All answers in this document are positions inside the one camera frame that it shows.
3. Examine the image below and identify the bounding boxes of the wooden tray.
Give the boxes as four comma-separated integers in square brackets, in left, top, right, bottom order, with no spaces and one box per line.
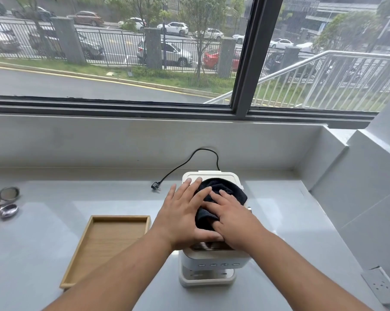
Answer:
[59,215,152,290]

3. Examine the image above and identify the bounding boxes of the dark window frame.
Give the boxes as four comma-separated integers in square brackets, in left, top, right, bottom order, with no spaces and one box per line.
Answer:
[0,0,381,122]

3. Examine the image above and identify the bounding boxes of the shiny metal scoop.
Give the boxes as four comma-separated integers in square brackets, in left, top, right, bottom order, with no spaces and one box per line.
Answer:
[0,204,19,220]

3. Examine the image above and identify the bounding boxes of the dark knitted cloth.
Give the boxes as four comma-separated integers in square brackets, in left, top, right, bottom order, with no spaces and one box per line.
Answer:
[194,178,248,231]

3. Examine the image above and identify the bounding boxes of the black power cable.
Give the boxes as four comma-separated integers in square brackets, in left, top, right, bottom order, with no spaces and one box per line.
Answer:
[151,148,220,191]

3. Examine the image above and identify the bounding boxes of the round metal strainer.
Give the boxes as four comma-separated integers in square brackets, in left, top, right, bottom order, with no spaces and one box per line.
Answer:
[0,186,21,202]

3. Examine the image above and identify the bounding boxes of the green street tree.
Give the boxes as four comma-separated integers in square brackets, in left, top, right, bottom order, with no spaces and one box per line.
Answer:
[104,0,171,33]
[179,0,247,78]
[313,10,383,54]

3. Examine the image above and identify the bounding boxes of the white coffee machine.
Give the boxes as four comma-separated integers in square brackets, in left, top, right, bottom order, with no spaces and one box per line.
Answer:
[178,171,252,288]

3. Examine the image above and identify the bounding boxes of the person's right forearm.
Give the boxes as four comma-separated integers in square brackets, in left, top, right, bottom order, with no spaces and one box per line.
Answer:
[244,230,374,311]

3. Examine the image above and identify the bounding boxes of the grey wall socket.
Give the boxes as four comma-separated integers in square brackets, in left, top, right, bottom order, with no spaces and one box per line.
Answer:
[361,266,390,305]

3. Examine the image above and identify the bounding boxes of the black metal fence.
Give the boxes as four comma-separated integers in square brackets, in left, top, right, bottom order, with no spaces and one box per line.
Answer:
[0,17,302,78]

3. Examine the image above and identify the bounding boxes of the cars on street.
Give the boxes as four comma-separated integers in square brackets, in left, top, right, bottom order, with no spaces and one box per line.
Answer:
[0,0,315,73]

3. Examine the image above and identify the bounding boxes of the grey stone fence pillar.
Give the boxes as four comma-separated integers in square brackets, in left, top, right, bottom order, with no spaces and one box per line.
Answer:
[281,46,302,73]
[218,37,237,79]
[144,27,163,70]
[51,17,86,65]

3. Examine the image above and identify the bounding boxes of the person's left forearm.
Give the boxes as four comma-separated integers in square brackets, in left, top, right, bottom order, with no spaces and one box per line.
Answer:
[43,230,175,311]

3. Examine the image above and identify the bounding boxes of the person's left hand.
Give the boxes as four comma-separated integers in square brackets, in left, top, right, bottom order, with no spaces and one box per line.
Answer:
[152,177,224,254]

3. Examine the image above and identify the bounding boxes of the white stair railing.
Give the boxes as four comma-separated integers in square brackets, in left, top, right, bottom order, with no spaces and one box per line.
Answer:
[203,50,390,112]

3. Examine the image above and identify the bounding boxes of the grey building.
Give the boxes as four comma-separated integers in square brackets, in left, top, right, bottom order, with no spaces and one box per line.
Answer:
[277,0,390,52]

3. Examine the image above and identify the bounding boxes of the person's right hand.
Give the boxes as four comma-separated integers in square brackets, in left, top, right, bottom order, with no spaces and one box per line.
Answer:
[202,190,269,252]

